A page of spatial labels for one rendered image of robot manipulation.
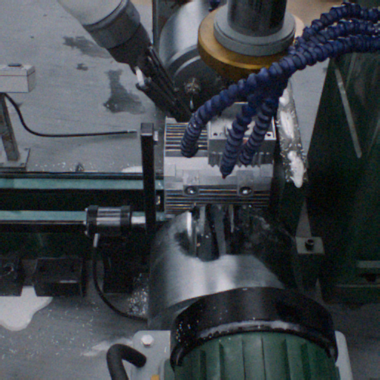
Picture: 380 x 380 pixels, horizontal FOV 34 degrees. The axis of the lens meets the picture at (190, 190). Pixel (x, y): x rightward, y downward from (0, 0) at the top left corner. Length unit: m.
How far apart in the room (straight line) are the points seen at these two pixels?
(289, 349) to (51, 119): 1.18
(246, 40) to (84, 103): 0.83
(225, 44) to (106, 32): 0.20
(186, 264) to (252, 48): 0.34
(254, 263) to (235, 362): 0.31
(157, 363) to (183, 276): 0.15
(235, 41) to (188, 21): 0.42
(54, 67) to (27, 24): 0.24
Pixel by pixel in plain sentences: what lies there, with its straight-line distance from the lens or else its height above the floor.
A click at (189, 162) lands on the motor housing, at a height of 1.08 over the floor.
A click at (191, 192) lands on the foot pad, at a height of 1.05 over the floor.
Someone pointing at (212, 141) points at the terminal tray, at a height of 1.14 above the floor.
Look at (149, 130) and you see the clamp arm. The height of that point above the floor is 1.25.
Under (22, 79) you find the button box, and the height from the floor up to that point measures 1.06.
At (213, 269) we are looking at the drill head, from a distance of 0.89.
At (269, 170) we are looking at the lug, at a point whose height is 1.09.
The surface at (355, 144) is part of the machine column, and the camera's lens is 1.09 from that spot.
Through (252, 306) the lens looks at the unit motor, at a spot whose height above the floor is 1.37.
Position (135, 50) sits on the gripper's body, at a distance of 1.07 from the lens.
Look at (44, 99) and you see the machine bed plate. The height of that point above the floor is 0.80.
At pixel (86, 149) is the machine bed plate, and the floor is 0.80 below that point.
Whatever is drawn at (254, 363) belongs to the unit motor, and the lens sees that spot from 0.61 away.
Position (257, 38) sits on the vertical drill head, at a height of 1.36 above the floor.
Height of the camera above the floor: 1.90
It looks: 49 degrees down
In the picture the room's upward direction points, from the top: 2 degrees clockwise
